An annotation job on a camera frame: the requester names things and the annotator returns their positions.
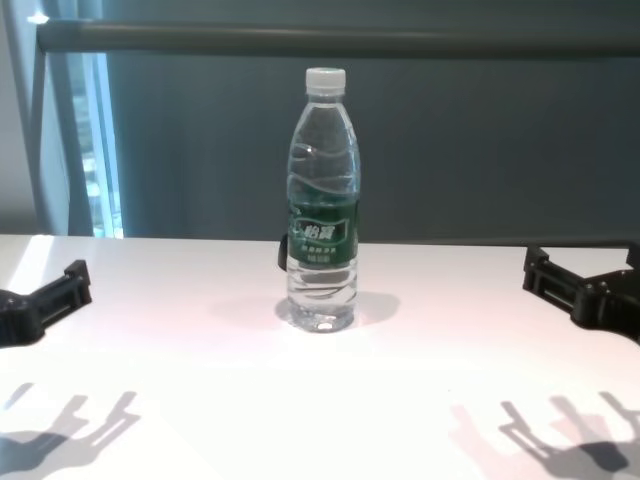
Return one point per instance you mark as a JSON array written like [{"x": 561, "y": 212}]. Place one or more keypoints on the grey railing post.
[{"x": 42, "y": 150}]

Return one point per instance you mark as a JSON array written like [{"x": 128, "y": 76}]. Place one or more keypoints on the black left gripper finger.
[{"x": 62, "y": 300}]

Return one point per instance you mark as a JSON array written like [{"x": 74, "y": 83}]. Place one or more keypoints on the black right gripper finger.
[
  {"x": 632, "y": 257},
  {"x": 550, "y": 282}
]

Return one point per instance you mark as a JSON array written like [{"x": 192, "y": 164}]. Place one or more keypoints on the grey railing handrail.
[{"x": 250, "y": 37}]

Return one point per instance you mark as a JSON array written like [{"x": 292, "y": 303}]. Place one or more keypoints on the clear water bottle green label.
[{"x": 324, "y": 250}]

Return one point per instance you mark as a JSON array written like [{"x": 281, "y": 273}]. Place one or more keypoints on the green YES button black base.
[{"x": 282, "y": 252}]

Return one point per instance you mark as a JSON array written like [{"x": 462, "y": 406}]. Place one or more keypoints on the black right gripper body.
[{"x": 620, "y": 305}]

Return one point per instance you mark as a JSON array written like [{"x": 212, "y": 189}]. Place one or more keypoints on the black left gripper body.
[{"x": 15, "y": 320}]

